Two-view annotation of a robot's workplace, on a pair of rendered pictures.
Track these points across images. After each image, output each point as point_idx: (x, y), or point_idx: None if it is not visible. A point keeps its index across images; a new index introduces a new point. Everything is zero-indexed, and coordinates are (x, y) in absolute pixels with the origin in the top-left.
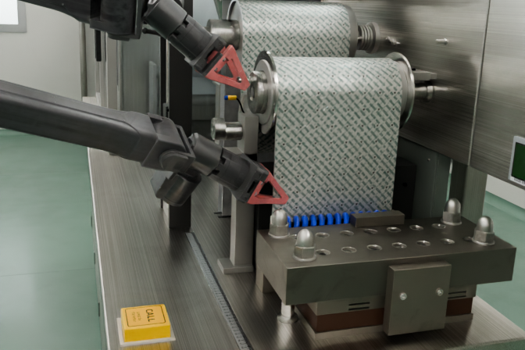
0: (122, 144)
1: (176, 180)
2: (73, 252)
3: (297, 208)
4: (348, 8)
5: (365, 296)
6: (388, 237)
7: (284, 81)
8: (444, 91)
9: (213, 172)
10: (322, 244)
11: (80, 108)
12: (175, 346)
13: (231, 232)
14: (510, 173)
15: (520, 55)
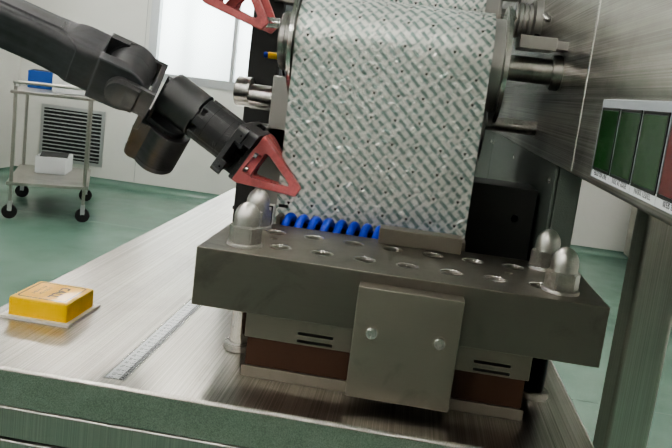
0: (55, 58)
1: (148, 134)
2: None
3: (312, 207)
4: None
5: (319, 323)
6: (409, 257)
7: (309, 18)
8: (570, 66)
9: (191, 128)
10: (294, 243)
11: None
12: (58, 333)
13: None
14: (592, 165)
15: None
